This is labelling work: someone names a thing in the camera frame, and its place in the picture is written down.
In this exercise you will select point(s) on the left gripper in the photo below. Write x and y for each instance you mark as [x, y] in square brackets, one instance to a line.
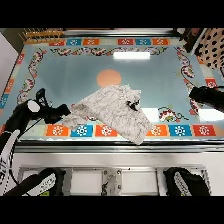
[58, 112]

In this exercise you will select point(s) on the white patterned garment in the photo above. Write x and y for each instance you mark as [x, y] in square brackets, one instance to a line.
[110, 110]

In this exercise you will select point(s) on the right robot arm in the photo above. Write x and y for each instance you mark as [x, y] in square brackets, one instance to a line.
[208, 96]

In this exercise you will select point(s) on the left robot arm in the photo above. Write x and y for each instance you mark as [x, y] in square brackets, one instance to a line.
[20, 117]

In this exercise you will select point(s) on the wooden rack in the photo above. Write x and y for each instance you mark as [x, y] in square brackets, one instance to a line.
[43, 35]

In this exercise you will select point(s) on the white black-dotted fabric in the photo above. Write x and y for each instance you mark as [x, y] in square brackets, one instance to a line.
[211, 46]

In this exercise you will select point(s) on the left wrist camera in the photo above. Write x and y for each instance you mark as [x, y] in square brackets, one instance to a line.
[41, 96]

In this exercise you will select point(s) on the silver frame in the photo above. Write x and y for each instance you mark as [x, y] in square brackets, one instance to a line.
[113, 156]

